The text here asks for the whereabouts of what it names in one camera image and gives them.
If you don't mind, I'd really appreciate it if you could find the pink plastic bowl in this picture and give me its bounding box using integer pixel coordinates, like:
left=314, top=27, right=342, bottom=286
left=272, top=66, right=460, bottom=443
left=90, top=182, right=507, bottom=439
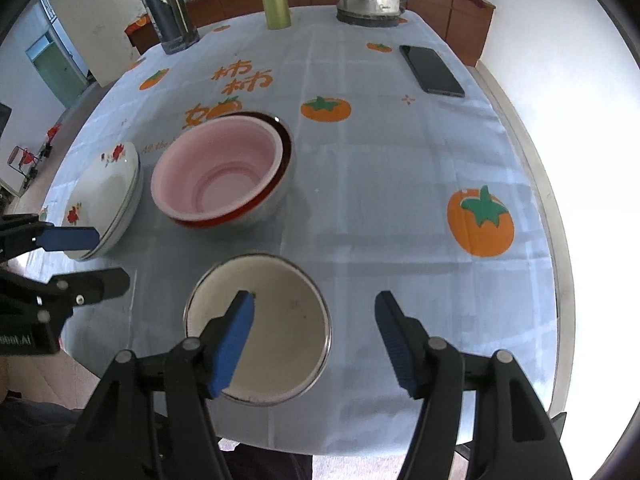
left=150, top=114, right=286, bottom=224

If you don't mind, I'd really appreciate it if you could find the red folding chair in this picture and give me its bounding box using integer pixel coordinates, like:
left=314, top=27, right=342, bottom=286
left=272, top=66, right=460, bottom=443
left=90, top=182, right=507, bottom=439
left=8, top=146, right=40, bottom=192

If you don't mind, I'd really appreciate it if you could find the black smartphone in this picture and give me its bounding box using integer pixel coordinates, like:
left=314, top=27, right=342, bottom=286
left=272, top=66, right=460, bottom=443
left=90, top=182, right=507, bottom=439
left=399, top=46, right=465, bottom=98

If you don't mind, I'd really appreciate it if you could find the persimmon print tablecloth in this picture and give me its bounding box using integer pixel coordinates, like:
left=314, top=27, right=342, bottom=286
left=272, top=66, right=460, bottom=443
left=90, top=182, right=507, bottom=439
left=44, top=6, right=556, bottom=455

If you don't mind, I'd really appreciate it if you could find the white enamel bowl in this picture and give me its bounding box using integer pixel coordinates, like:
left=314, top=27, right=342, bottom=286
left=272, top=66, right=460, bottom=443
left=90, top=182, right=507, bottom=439
left=184, top=254, right=332, bottom=406

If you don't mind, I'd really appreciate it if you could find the large dark thermos jug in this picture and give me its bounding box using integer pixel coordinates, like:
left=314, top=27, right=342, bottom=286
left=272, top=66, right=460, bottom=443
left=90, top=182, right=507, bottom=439
left=141, top=0, right=200, bottom=55

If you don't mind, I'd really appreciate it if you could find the red flower white plate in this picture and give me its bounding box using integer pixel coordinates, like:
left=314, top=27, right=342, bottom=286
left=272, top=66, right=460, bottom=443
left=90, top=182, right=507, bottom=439
left=62, top=142, right=143, bottom=261

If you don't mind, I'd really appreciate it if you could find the stainless steel bowl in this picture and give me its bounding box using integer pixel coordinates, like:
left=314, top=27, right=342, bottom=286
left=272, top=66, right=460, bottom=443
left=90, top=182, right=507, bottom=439
left=164, top=109, right=296, bottom=231

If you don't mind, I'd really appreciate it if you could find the green door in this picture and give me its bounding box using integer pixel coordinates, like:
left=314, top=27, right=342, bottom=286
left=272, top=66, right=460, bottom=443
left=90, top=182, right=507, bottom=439
left=26, top=32, right=88, bottom=108

